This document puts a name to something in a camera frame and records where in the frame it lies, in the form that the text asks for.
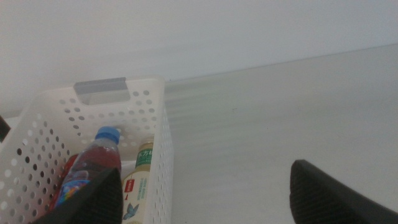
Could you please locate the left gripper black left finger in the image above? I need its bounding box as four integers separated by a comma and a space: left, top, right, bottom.
30, 167, 124, 224

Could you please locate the yellow liquid bottle green label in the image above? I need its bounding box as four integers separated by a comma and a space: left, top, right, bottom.
121, 136, 155, 224

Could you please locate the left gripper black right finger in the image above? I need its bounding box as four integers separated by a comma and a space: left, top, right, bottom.
289, 159, 398, 224

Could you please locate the clear water bottle blue cap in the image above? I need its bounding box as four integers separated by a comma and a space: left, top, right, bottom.
54, 126, 123, 213

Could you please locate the white perforated plastic basket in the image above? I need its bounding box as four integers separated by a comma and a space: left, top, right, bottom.
0, 75, 174, 224

